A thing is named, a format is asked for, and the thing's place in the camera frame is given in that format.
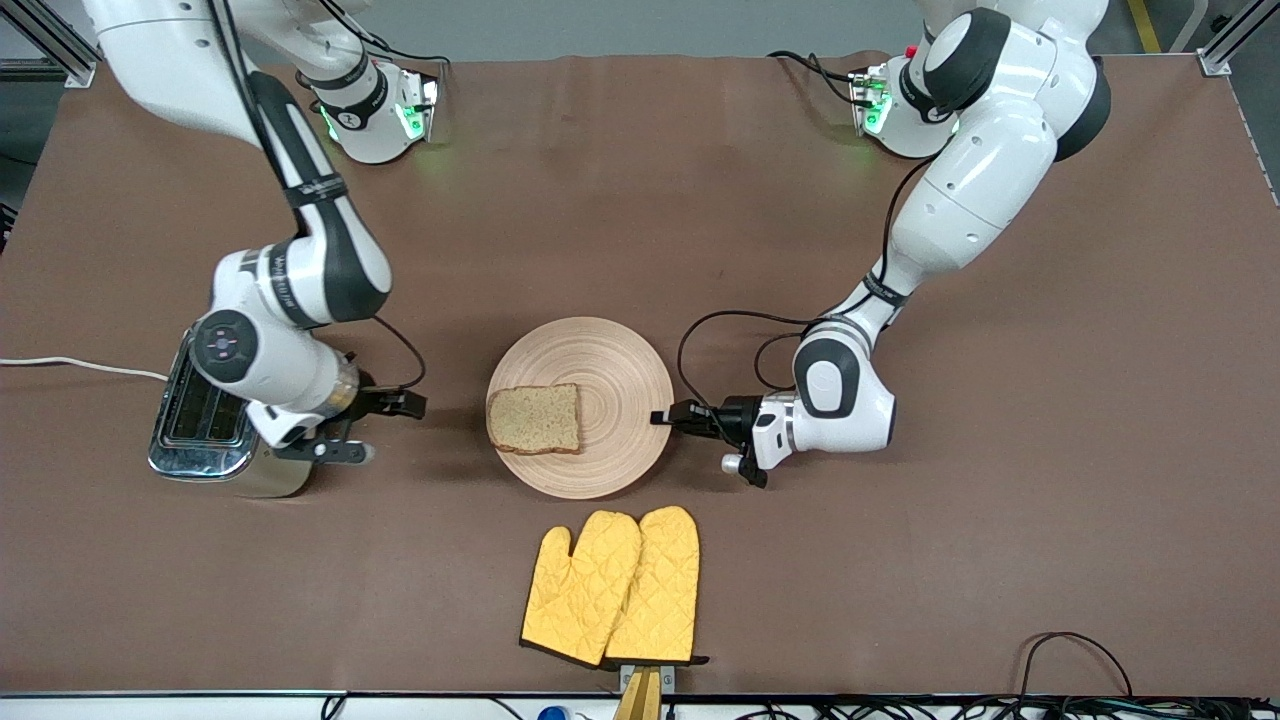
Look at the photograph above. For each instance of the brown bread slice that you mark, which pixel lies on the brown bread slice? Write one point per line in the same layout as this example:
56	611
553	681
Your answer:
535	420

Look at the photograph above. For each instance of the yellow quilted oven mitt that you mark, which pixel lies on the yellow quilted oven mitt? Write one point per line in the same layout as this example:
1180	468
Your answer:
570	600
665	590

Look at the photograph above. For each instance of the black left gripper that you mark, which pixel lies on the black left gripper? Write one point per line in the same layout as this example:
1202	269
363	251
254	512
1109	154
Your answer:
738	414

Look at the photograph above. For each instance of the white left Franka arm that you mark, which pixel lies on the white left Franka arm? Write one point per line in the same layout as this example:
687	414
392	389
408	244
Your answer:
980	190

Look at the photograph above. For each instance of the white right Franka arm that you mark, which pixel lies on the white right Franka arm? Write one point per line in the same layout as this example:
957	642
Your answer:
280	360

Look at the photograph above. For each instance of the brown table cover sheet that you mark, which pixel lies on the brown table cover sheet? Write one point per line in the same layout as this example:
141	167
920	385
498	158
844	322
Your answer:
1000	560

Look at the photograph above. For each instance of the aluminium frame profile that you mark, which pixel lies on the aluminium frame profile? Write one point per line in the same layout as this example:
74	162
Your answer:
50	40
1230	40

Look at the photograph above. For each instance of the shiny chrome toaster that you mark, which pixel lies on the shiny chrome toaster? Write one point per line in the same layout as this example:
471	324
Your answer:
200	440

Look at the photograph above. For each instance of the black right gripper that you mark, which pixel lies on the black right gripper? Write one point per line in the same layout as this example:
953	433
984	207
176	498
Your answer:
371	398

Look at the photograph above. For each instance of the wooden stick with bracket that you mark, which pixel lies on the wooden stick with bracket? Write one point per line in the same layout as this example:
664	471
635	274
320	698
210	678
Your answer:
640	695

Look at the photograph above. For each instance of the round light wooden plate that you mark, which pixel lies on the round light wooden plate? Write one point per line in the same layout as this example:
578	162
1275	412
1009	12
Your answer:
610	400

